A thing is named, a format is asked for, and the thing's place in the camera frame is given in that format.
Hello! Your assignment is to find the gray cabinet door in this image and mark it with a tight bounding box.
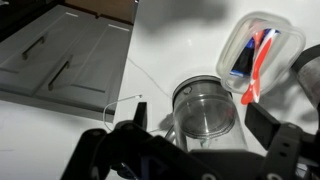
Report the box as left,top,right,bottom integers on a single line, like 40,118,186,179
0,4,101,98
34,15,135,123

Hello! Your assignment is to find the blue toothpaste tube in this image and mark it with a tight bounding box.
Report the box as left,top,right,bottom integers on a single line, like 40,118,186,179
229,27,282,78

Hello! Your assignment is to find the clear glass pitcher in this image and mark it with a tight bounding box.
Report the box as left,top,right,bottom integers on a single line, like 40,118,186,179
171,74,250,153

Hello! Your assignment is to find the small clear plastic container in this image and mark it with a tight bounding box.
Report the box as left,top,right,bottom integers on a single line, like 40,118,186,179
215,11,307,96

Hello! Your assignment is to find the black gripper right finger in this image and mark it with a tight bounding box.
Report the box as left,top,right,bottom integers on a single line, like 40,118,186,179
244,102,320,180

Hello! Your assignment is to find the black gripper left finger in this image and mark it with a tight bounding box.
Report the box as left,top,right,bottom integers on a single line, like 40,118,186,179
61,101,218,180

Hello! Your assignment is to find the thin white wire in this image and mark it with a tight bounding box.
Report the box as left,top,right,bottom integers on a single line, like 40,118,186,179
102,94,144,133

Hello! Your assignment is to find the steel utensil holder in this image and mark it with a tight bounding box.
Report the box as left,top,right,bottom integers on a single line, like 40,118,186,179
291,44,320,110

